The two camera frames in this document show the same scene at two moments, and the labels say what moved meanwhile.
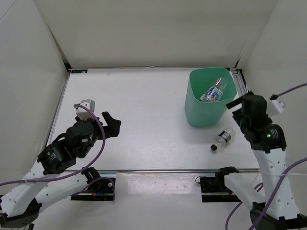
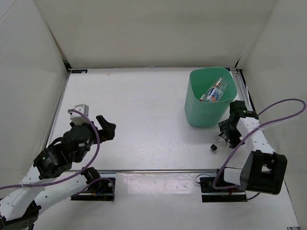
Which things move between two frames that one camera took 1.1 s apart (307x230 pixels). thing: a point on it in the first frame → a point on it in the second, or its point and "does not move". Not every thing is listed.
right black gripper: [233, 103] → [233, 140]
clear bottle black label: [223, 139] does not move
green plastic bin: [208, 91] does not move
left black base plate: [100, 189] does not move
